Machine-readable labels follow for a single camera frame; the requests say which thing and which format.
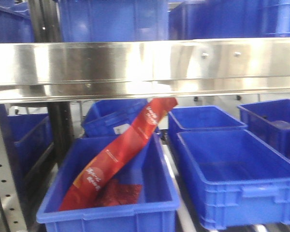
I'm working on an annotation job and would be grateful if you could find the blue crate rear middle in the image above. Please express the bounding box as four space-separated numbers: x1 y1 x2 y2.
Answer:
82 99 148 137

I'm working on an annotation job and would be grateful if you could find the blue crate rear right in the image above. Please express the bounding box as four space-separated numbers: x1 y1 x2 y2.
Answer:
168 105 248 145

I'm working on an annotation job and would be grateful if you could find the red snack bag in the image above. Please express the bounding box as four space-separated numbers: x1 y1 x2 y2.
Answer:
59 97 177 211

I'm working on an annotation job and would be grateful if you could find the blue crate with red bag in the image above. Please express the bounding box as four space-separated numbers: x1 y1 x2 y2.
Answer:
36 134 180 232

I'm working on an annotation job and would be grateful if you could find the blue crate upper middle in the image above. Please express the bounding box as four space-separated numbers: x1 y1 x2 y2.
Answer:
58 0 169 42

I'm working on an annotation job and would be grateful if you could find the blue crate lower left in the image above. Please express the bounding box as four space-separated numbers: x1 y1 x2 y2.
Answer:
8 114 53 175

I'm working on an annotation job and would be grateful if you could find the blue crate lower right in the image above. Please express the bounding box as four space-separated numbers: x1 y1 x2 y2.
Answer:
175 130 290 230

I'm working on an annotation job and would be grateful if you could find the blue crate upper right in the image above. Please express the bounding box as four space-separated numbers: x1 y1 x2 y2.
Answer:
169 0 290 40

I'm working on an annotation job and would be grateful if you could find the blue crate far right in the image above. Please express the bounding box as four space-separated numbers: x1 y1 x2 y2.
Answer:
237 99 290 159

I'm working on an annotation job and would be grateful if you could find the blue crate upper left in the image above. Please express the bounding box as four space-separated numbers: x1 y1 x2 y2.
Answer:
0 0 35 43

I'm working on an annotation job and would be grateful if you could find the perforated steel upright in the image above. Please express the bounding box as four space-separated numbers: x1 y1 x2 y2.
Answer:
0 104 28 232

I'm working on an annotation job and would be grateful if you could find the stainless steel shelf rail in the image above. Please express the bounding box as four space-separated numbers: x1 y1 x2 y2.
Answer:
0 38 290 103

